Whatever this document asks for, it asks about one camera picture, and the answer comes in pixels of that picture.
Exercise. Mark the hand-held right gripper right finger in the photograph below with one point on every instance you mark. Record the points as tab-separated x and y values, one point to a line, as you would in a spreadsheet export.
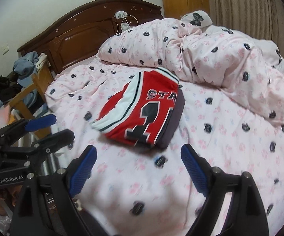
193	169

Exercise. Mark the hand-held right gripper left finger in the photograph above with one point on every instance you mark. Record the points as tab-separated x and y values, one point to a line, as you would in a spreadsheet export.
83	174

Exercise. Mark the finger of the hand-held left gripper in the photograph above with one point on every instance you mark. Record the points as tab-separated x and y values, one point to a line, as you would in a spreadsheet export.
58	139
39	123

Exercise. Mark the red and white jersey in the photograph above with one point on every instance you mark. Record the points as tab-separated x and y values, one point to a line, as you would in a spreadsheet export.
154	81

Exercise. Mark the dark clothes pile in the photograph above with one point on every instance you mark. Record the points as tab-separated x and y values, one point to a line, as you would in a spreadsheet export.
9	88

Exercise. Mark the pink floral bedsheet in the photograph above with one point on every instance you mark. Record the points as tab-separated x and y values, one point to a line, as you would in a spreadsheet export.
206	132

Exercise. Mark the wooden chair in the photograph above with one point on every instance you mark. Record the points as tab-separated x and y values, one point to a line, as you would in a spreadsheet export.
41	76

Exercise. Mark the dark purple folded cloth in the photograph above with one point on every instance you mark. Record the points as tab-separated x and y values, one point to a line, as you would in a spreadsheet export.
176	118

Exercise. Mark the blue garment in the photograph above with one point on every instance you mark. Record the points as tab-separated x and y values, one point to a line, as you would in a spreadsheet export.
25	66

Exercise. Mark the cream garment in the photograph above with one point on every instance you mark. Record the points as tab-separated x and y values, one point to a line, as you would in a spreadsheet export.
41	60

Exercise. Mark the dark wooden headboard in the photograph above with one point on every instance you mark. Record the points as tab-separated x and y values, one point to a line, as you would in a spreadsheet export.
83	36

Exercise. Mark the pink floral quilt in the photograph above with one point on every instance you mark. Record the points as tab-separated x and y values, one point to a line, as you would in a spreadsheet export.
218	61

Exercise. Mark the white charger plug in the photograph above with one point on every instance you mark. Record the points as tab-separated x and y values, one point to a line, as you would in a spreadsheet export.
120	15

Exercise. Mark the butterfly print pillow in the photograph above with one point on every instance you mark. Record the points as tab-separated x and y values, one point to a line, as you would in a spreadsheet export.
196	18

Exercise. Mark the beige curtain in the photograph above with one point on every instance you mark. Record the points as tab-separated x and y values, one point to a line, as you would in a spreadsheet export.
243	7

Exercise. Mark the white wall socket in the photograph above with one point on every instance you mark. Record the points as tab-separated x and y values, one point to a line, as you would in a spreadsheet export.
5	49

